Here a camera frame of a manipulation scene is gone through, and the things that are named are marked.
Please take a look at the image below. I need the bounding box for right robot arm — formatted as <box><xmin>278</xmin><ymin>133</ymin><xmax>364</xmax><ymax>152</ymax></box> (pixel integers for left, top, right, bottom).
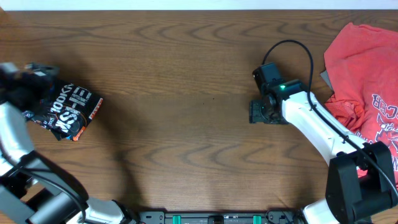
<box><xmin>249</xmin><ymin>78</ymin><xmax>397</xmax><ymax>223</ymax></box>

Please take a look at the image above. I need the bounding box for red printed t-shirt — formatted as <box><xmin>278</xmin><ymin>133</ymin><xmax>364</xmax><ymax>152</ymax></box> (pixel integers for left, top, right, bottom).
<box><xmin>324</xmin><ymin>23</ymin><xmax>397</xmax><ymax>169</ymax></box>

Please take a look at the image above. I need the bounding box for black orange-patterned jersey shirt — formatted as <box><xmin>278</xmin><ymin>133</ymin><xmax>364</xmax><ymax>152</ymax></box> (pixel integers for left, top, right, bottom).
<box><xmin>23</xmin><ymin>79</ymin><xmax>103</xmax><ymax>141</ymax></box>

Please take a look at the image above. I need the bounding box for dark garment under red shirt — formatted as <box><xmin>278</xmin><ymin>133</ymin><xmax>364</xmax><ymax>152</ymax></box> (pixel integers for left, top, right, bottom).
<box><xmin>320</xmin><ymin>70</ymin><xmax>333</xmax><ymax>90</ymax></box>

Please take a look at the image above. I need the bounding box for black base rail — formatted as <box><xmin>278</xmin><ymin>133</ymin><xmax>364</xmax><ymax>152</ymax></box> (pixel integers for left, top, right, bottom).
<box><xmin>138</xmin><ymin>210</ymin><xmax>307</xmax><ymax>224</ymax></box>

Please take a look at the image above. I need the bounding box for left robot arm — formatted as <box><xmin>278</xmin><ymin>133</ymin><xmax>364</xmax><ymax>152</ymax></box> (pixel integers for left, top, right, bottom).
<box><xmin>1</xmin><ymin>62</ymin><xmax>139</xmax><ymax>223</ymax></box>

